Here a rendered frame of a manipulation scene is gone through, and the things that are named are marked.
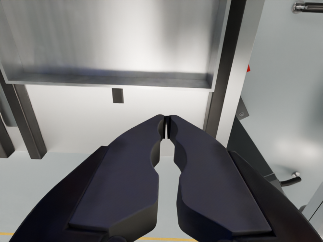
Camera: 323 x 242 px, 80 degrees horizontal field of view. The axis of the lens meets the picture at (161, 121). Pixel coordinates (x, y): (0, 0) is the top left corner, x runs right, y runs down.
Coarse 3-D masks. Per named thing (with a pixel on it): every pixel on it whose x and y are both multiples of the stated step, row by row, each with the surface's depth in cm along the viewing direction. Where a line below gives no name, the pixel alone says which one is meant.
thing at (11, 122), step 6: (0, 90) 28; (0, 96) 29; (0, 102) 29; (6, 102) 29; (0, 108) 30; (6, 108) 30; (6, 114) 30; (12, 114) 30; (6, 120) 31; (12, 120) 31; (6, 126) 31; (12, 126) 31
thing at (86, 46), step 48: (0, 0) 22; (48, 0) 22; (96, 0) 22; (144, 0) 22; (192, 0) 22; (0, 48) 23; (48, 48) 25; (96, 48) 25; (144, 48) 25; (192, 48) 25
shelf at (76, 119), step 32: (256, 0) 22; (256, 32) 24; (32, 96) 29; (64, 96) 29; (96, 96) 29; (128, 96) 29; (160, 96) 29; (192, 96) 29; (64, 128) 32; (96, 128) 32; (128, 128) 32; (224, 128) 31
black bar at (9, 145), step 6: (0, 120) 31; (0, 126) 31; (0, 132) 31; (6, 132) 32; (0, 138) 31; (6, 138) 32; (0, 144) 31; (6, 144) 32; (0, 150) 32; (6, 150) 32; (12, 150) 34; (0, 156) 32; (6, 156) 32
